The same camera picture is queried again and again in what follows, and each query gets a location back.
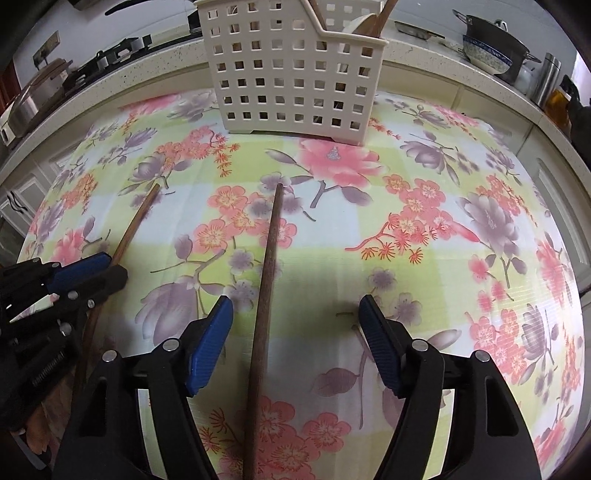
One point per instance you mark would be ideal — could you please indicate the cream plastic utensil holder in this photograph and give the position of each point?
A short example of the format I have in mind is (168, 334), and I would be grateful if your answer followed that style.
(277, 69)

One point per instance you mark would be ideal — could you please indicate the black container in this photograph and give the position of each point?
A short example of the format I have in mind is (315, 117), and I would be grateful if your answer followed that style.
(579, 124)

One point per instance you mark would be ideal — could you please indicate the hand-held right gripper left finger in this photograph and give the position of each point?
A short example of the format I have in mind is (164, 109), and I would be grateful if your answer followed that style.
(210, 346)

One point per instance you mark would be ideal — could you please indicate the small steel dish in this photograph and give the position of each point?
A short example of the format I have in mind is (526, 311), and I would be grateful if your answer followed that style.
(413, 28)

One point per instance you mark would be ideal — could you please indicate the cooking oil bottle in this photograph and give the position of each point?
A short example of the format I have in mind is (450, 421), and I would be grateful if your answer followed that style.
(556, 104)

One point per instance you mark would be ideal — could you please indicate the black wok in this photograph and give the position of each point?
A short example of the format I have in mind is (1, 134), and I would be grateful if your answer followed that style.
(129, 7)

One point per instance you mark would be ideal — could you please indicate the silver kitchen appliance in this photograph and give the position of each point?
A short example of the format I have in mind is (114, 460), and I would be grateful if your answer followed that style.
(32, 97)

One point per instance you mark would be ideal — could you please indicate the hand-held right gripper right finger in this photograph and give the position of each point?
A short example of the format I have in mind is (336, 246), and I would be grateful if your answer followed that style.
(383, 350)

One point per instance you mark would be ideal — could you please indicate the white ceramic spoon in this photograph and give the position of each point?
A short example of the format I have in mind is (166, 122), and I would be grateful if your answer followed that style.
(360, 24)

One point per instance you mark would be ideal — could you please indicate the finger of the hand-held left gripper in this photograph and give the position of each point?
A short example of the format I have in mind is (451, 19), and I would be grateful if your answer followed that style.
(78, 272)
(108, 281)

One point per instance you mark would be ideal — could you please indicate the blue patterned white bowl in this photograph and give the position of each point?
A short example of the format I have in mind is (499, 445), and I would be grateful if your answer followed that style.
(487, 55)

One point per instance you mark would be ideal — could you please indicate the beige wall socket with plug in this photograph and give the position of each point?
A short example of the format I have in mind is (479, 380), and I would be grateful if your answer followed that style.
(48, 46)

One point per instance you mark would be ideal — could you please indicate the steel thermos bottle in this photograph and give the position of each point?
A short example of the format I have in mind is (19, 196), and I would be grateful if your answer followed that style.
(545, 83)

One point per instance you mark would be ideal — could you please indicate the grey stockpot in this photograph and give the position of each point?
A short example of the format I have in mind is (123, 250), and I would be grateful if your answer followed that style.
(518, 53)

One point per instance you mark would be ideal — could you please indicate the steel pot lid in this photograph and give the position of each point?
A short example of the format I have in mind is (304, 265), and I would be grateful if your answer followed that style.
(485, 28)

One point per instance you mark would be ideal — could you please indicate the black glass gas stove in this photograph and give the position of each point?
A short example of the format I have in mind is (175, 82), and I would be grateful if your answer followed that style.
(173, 40)

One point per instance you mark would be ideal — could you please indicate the floral tablecloth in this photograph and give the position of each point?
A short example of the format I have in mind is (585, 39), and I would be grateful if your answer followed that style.
(415, 230)

